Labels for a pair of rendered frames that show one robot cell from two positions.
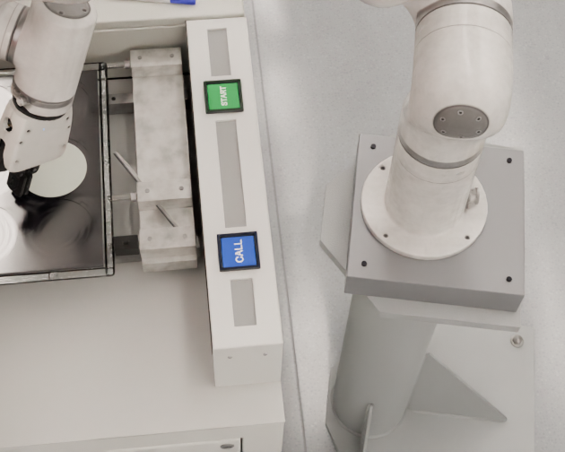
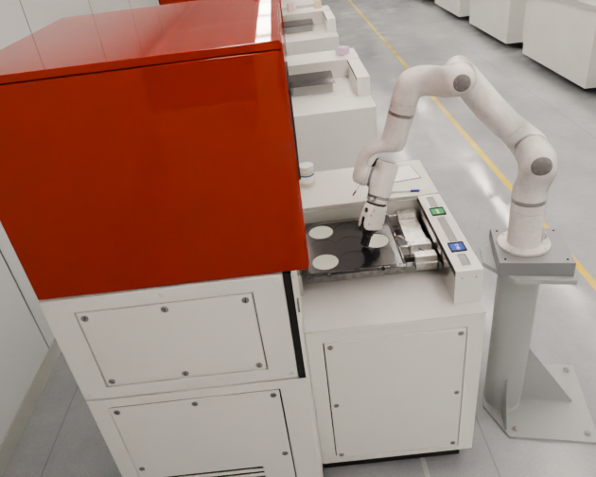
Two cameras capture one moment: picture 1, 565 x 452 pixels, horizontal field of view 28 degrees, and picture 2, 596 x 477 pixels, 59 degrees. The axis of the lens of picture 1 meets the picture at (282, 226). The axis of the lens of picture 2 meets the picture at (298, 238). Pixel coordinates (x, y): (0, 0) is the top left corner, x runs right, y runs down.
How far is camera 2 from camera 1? 100 cm
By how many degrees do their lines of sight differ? 30
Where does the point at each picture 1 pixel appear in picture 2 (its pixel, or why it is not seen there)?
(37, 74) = (378, 185)
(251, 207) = (458, 236)
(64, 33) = (389, 167)
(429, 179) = (527, 215)
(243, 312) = (464, 262)
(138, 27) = (399, 201)
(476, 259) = (552, 255)
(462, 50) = (536, 143)
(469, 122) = (545, 164)
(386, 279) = (516, 262)
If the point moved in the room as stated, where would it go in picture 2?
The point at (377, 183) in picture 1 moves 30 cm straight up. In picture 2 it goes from (502, 238) to (510, 167)
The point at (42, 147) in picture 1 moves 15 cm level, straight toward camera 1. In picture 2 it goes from (376, 220) to (393, 240)
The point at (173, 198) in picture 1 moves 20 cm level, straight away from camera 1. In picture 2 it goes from (424, 243) to (411, 218)
